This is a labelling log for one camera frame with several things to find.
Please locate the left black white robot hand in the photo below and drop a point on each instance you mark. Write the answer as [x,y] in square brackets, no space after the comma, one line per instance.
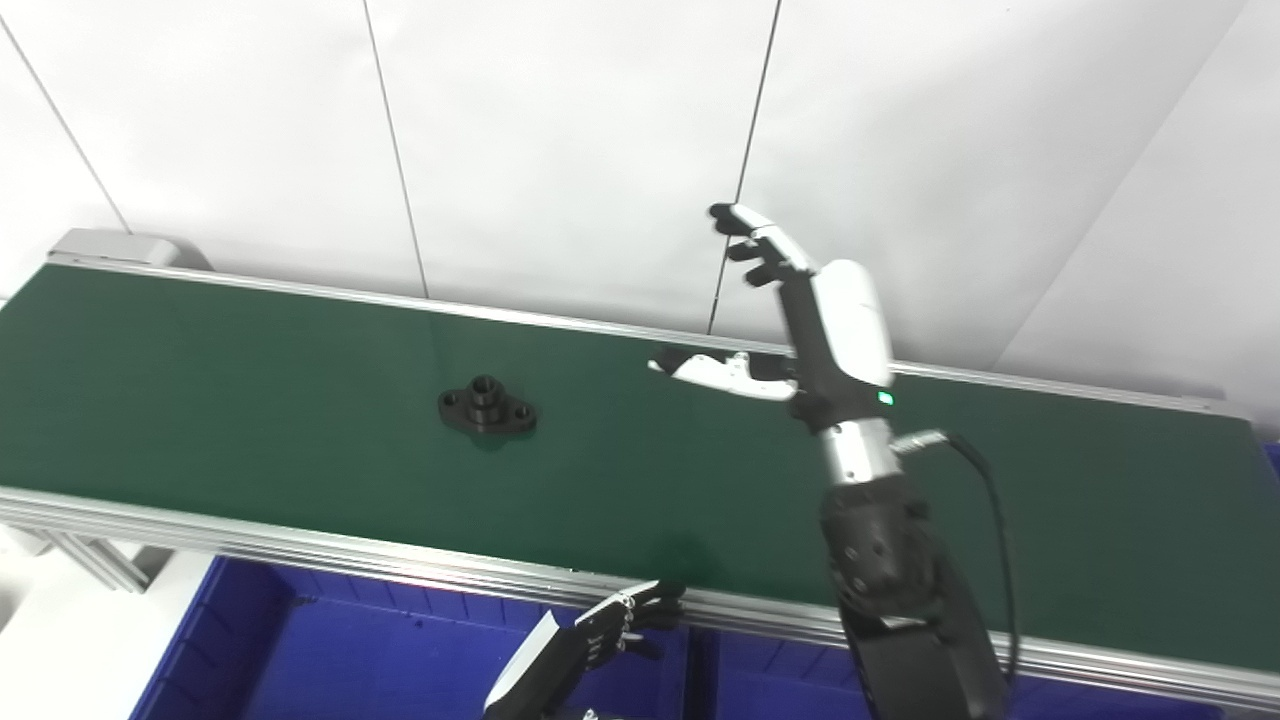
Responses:
[560,660]

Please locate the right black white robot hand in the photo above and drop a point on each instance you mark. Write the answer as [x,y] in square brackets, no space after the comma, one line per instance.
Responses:
[845,340]

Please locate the black flanged machine part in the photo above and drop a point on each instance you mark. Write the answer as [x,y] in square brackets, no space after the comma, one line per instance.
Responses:
[487,408]

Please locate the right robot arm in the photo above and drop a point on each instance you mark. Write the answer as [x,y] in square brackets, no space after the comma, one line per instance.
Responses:
[900,580]

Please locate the blue plastic bin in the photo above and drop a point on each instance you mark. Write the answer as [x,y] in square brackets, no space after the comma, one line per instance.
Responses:
[760,690]
[350,660]

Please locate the green conveyor belt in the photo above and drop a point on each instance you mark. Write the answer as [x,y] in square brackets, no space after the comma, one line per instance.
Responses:
[250,400]
[300,548]

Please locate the aluminium conveyor leg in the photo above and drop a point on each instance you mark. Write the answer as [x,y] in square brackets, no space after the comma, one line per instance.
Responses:
[95,560]

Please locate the grey conveyor motor housing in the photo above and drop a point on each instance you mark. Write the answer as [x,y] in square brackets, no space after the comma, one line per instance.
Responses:
[120,248]

